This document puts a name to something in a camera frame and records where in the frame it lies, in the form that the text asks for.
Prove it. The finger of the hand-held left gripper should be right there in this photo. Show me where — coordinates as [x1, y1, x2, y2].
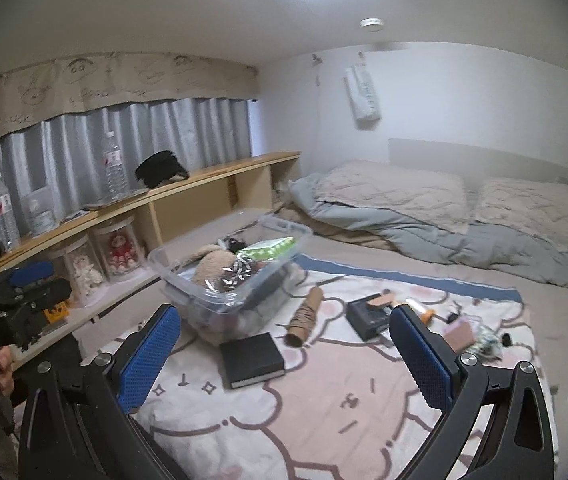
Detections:
[14, 277, 72, 311]
[6, 260, 55, 288]

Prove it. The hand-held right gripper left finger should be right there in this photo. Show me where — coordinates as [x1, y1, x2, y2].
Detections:
[16, 304, 185, 480]

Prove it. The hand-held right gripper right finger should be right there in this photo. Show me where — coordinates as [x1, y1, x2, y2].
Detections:
[389, 304, 558, 480]

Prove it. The clear bag of orange yarn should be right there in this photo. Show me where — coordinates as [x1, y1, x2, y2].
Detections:
[176, 267, 245, 311]

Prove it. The clear plastic storage bin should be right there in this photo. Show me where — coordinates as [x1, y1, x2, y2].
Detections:
[148, 212, 314, 343]

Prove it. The person's left hand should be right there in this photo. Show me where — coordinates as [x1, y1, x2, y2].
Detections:
[0, 347, 17, 396]

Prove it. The beige doll in clear case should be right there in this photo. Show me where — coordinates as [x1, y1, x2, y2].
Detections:
[49, 235, 106, 307]

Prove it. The brown cardboard piece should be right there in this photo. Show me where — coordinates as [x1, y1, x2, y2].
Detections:
[451, 330, 476, 352]

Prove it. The white thread spool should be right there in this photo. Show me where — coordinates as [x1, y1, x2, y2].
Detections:
[404, 300, 436, 324]

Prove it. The short clear plastic jar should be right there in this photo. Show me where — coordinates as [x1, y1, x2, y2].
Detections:
[26, 199, 58, 236]

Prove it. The crochet yarn piece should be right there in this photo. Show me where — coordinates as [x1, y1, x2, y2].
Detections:
[471, 325, 504, 360]

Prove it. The clear water bottle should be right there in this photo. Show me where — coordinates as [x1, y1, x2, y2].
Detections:
[103, 131, 129, 200]
[0, 172, 21, 252]

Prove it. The flat black box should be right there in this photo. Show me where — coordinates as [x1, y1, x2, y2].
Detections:
[346, 295, 395, 341]

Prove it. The red doll in clear case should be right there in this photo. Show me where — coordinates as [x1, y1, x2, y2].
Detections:
[95, 215, 145, 283]

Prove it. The black box with grey sides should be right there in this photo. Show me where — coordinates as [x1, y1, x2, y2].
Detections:
[219, 332, 285, 390]

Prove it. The beige plush toy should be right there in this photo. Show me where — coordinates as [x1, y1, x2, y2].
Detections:
[191, 245, 237, 286]

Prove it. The grey duvet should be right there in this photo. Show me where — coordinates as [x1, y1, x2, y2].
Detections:
[289, 172, 568, 291]

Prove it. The cartoon printed blanket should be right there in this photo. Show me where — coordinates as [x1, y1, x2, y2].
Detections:
[79, 255, 560, 480]

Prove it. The cardboard tube with twine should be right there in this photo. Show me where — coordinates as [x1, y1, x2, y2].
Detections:
[284, 286, 326, 347]

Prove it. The beige bed sheet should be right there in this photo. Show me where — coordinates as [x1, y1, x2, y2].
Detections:
[89, 207, 568, 396]

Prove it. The green tissue pack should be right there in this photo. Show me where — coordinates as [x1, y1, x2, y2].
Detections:
[238, 236, 296, 262]

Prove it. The black cap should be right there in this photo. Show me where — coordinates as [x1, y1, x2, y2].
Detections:
[135, 150, 190, 188]

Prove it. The wooden shelf unit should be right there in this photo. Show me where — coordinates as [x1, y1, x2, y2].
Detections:
[0, 151, 302, 361]

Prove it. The beige quilted pillow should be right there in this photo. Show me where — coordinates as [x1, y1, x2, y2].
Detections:
[471, 177, 568, 261]
[316, 160, 470, 235]

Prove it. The grey curtain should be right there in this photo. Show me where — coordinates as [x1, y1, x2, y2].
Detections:
[0, 97, 252, 261]

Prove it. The beige printed valance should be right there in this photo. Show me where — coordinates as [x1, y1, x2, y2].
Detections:
[0, 52, 257, 147]

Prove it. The white headboard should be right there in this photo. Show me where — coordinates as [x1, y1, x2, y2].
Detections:
[389, 138, 568, 186]

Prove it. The white hanging paper bag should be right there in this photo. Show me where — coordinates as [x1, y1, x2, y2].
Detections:
[345, 66, 382, 121]

